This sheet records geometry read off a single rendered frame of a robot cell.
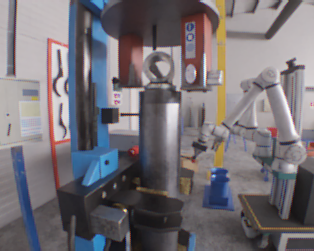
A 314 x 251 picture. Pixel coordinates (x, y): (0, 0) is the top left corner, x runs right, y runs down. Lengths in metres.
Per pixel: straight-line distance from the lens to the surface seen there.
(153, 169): 0.81
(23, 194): 1.40
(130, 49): 0.95
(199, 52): 0.75
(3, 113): 1.17
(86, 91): 0.87
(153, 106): 0.75
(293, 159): 1.49
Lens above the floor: 1.40
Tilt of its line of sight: 7 degrees down
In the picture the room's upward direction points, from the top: straight up
